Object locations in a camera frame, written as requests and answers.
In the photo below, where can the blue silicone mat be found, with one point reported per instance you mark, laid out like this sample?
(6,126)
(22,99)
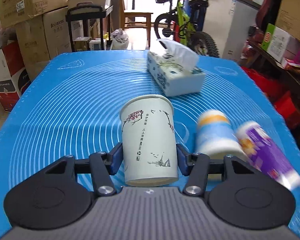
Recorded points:
(73,106)

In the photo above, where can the brown cardboard box stack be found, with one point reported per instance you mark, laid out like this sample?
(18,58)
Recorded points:
(42,38)

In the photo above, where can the red white cardboard box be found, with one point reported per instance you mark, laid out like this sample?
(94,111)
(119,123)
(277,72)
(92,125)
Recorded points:
(14,79)

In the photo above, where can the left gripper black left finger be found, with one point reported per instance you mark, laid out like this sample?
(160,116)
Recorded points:
(64,191)

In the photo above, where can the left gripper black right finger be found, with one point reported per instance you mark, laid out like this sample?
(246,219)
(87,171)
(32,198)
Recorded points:
(236,192)

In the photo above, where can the white blue tissue box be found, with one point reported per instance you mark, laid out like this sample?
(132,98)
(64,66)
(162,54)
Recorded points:
(175,68)

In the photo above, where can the green white box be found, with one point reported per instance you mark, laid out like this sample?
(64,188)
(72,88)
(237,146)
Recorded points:
(275,42)

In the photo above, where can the white plastic bag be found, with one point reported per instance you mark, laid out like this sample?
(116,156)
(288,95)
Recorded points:
(120,40)

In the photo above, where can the white chest freezer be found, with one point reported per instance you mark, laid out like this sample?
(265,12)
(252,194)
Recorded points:
(228,22)

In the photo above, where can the white paper cup with drawings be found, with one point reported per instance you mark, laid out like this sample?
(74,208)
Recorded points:
(148,140)

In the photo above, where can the green black bicycle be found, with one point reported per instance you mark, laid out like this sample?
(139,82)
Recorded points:
(184,24)

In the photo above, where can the black metal cart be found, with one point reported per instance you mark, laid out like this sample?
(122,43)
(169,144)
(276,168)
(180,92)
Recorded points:
(85,13)

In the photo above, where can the wooden chair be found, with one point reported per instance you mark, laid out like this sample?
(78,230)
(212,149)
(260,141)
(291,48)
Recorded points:
(129,19)

